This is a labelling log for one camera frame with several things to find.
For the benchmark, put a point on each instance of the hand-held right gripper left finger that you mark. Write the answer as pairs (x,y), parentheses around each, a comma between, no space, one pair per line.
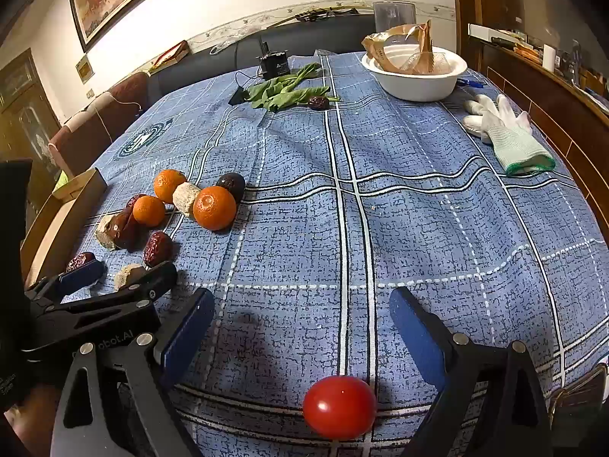
(185,338)

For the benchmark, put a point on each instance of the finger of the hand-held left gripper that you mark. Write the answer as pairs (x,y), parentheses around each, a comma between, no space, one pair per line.
(81,276)
(147,285)

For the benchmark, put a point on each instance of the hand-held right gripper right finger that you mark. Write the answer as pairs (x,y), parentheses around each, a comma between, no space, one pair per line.
(418,338)

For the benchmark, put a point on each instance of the cardboard box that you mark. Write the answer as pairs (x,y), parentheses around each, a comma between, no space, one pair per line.
(62,221)

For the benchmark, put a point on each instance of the dark brown date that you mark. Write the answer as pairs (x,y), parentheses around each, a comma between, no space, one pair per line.
(126,231)

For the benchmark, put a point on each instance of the small orange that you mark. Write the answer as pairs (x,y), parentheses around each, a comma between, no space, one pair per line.
(149,210)
(167,184)

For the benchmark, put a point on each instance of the large orange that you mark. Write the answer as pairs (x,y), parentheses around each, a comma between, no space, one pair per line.
(214,208)

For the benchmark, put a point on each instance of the red tomato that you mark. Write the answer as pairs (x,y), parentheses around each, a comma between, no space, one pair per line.
(339,407)

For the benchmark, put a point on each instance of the blue plaid tablecloth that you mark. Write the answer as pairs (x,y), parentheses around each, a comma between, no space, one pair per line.
(404,228)

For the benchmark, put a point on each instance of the dark purple date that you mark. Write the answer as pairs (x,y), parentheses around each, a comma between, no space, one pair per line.
(231,185)

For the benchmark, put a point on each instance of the wooden glass cabinet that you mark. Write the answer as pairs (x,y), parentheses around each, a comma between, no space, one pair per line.
(19,104)

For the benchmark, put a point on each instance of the brown armchair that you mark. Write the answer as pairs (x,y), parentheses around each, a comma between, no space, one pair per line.
(128,93)

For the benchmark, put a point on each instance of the small framed picture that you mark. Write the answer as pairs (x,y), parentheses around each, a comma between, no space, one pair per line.
(84,67)

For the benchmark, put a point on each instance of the small black plug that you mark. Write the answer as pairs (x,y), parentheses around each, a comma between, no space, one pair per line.
(237,96)

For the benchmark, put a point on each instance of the white glove green cuff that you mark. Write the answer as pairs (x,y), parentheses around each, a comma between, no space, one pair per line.
(516,147)

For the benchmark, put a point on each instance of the red book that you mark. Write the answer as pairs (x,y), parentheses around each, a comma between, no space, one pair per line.
(169,54)

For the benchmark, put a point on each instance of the green leafy vegetable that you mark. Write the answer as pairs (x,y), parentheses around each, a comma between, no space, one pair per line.
(280,95)

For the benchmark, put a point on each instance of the dark grey sofa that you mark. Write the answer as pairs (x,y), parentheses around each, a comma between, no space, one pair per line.
(223,64)

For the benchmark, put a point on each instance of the white bowl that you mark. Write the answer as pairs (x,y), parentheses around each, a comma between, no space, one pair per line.
(414,85)

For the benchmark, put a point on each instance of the black electronic device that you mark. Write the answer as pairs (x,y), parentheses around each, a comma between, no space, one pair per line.
(273,64)

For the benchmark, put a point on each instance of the blue pen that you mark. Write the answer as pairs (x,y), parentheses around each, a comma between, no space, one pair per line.
(471,83)

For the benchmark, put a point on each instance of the wooden sideboard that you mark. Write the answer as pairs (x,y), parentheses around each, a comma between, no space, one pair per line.
(547,95)

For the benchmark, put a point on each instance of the brown paper bag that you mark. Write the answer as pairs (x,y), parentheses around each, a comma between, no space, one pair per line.
(380,47)

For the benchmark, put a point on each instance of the white cup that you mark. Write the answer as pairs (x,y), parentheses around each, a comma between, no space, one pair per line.
(548,56)

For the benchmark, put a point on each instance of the clear plastic container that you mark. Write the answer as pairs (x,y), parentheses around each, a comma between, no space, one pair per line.
(395,16)

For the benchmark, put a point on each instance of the wooden door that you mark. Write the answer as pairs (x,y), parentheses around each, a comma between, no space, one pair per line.
(464,0)

